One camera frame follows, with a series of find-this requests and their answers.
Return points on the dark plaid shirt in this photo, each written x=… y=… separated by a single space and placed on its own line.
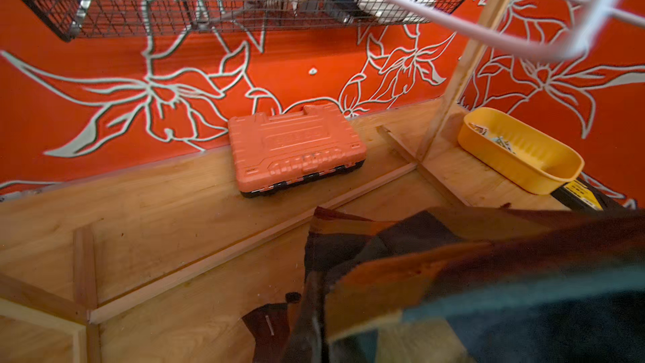
x=463 y=285

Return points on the clothespins in yellow tray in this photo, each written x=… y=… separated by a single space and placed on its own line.
x=499 y=140

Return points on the red tool case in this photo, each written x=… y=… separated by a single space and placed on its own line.
x=273 y=152

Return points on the yellow plastic tray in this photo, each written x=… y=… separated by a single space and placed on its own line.
x=540 y=164

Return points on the black box with label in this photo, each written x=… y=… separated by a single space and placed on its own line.
x=581 y=196

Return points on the wooden clothes rack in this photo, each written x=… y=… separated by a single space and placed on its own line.
x=139 y=157

